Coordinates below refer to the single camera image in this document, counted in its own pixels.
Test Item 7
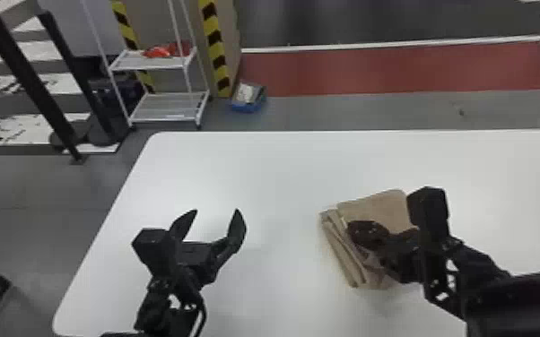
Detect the blue basket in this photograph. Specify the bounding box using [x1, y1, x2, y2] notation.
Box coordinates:
[230, 82, 268, 114]

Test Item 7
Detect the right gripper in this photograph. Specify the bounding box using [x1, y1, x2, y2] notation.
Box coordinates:
[346, 219, 424, 285]

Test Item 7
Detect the black metal frame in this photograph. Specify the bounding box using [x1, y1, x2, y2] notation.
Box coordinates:
[0, 0, 133, 165]

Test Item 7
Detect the red snack packet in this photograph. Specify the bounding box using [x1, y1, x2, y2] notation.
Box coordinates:
[142, 41, 192, 60]

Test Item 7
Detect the white wire rack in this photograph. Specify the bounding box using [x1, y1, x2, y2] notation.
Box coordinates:
[80, 0, 211, 130]

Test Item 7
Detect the beige towel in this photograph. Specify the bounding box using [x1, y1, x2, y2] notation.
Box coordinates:
[318, 188, 422, 290]

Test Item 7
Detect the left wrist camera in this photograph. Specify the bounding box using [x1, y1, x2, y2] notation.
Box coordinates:
[131, 227, 180, 280]

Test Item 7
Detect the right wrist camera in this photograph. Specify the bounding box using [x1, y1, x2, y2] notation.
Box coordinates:
[405, 186, 453, 248]

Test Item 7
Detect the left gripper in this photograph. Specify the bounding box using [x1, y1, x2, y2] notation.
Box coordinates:
[168, 208, 248, 285]

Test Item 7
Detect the yellow black striped post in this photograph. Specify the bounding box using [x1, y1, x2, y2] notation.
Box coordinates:
[197, 0, 233, 99]
[109, 0, 157, 94]

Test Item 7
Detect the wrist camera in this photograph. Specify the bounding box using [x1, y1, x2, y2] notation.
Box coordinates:
[131, 227, 180, 280]
[405, 186, 453, 248]

